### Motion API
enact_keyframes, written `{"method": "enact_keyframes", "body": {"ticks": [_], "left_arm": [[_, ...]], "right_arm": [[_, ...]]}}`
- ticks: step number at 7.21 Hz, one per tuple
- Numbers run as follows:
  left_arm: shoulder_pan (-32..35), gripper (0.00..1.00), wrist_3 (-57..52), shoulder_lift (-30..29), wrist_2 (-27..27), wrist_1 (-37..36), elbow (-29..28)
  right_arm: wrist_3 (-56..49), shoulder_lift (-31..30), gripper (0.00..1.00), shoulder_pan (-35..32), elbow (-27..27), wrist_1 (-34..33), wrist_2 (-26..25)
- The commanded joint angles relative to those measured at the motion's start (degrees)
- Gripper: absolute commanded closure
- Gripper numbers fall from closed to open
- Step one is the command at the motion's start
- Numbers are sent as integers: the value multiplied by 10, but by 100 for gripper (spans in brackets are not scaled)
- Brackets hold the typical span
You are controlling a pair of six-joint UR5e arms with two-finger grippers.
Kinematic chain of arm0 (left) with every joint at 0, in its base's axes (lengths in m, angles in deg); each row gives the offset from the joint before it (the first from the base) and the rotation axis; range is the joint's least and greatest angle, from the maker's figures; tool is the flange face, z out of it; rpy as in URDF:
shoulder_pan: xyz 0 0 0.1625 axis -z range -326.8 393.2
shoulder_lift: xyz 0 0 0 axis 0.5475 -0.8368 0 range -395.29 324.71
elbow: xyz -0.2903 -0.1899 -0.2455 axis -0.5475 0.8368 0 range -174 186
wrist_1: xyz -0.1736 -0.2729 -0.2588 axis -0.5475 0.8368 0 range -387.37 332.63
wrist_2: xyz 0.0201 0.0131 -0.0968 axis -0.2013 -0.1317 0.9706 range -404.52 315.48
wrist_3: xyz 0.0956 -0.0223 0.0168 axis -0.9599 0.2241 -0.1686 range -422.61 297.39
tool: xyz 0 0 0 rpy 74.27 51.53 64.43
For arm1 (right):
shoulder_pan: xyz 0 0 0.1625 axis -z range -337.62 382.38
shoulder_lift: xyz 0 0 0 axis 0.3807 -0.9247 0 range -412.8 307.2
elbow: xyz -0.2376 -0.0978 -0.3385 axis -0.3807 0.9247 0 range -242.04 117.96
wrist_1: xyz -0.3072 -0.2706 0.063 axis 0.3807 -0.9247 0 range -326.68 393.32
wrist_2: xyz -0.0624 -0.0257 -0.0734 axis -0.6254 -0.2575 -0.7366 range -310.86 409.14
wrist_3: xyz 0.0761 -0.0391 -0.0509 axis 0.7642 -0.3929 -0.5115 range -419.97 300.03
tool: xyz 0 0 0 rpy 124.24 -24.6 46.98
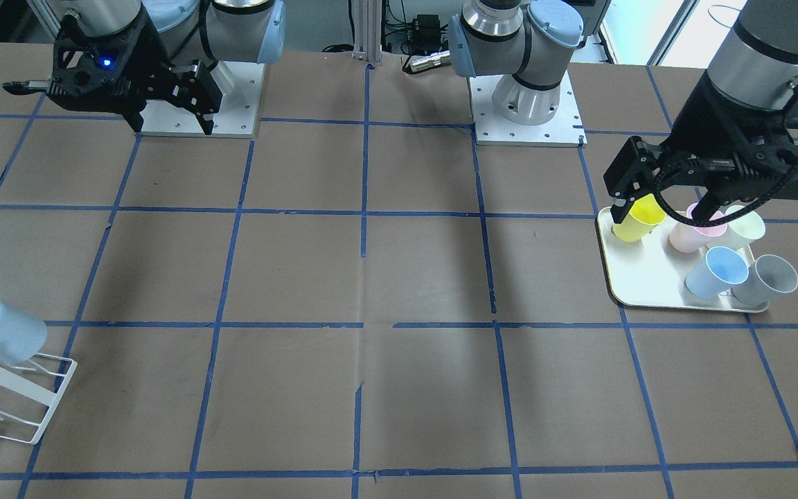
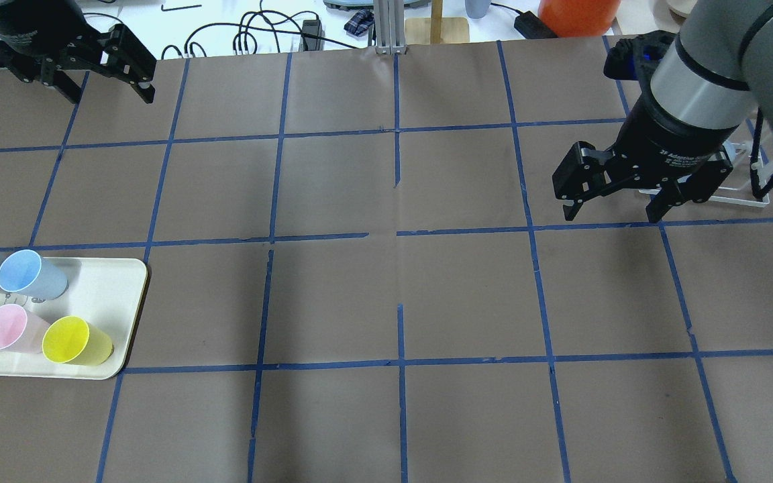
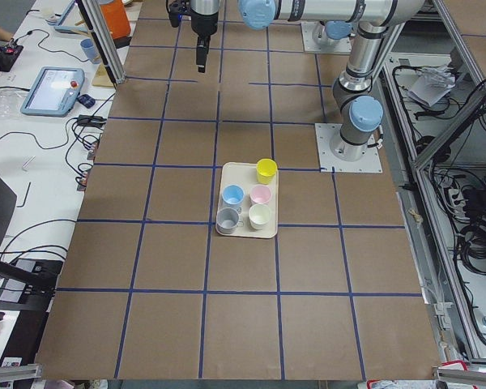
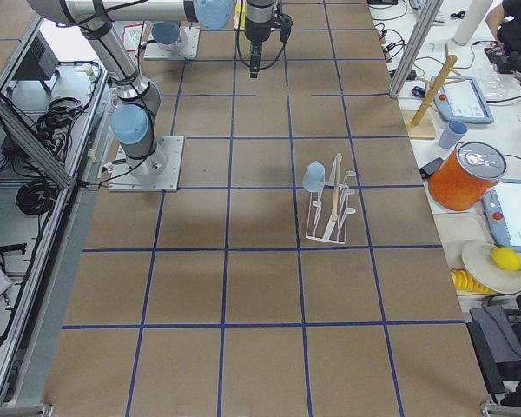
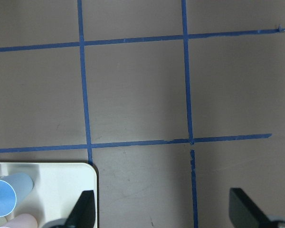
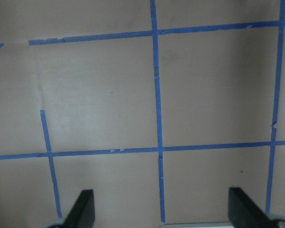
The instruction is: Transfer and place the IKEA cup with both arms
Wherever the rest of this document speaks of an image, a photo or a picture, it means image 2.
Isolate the yellow plastic cup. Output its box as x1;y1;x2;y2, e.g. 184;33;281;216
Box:
41;316;114;366

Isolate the black power adapter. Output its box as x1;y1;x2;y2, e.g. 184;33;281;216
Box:
298;19;324;52

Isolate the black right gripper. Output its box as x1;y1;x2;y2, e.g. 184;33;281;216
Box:
552;94;736;223

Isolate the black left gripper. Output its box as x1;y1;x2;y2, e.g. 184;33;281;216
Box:
0;12;157;105

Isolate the wooden mug tree stand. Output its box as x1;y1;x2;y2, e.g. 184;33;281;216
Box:
404;1;470;45

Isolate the blue plastic cup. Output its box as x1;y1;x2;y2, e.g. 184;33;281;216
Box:
0;250;68;300

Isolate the orange bucket with lid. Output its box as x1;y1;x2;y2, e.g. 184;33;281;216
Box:
537;1;621;38

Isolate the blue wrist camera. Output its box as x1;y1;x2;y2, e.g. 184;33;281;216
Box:
603;30;675;89

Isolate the white wire cup rack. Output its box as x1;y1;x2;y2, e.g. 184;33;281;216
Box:
638;138;771;207

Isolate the blue cup on desk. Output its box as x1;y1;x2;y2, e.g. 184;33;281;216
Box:
464;0;492;19

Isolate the beige plate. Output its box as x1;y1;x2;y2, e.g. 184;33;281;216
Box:
666;0;697;18

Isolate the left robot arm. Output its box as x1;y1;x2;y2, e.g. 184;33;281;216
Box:
0;1;157;104

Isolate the aluminium frame post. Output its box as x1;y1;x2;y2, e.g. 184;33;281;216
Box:
373;0;406;55

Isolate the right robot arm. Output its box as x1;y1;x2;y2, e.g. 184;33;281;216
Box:
552;1;773;223

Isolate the cream plastic tray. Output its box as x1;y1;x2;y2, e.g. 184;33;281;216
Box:
0;257;148;381

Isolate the pink plastic cup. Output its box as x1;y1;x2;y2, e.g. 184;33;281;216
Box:
0;305;51;354

